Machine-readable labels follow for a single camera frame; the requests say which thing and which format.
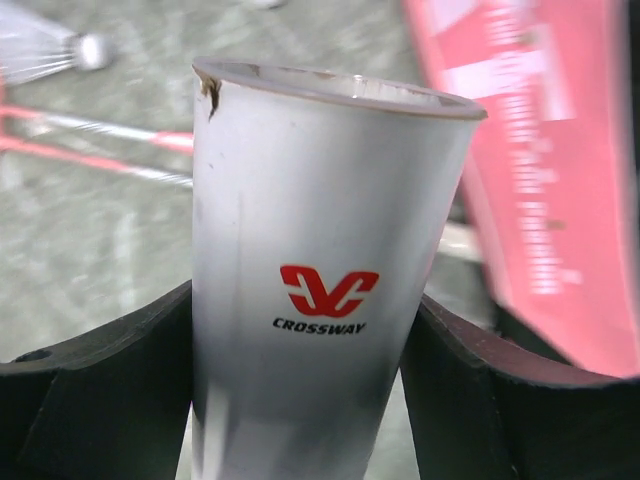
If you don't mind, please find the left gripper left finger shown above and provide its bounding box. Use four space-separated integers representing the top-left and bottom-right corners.
1 283 192 480

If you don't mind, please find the pink badminton racket upper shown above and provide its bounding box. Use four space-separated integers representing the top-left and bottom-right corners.
1 80 193 154

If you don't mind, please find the pink badminton racket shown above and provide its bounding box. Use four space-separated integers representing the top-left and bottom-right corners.
1 80 193 154
1 135 193 189

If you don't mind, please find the white shuttlecock tube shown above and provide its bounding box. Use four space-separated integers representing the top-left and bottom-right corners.
192 57 486 479

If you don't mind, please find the pink racket cover bag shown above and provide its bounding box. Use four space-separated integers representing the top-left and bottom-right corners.
405 1 639 378

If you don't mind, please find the white shuttlecock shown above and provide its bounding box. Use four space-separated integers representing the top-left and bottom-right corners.
1 1 116 85

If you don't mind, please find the pink badminton racket lower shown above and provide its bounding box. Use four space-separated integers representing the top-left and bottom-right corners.
1 135 193 189

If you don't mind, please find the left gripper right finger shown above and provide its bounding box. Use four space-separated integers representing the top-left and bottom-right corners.
401 297 639 480

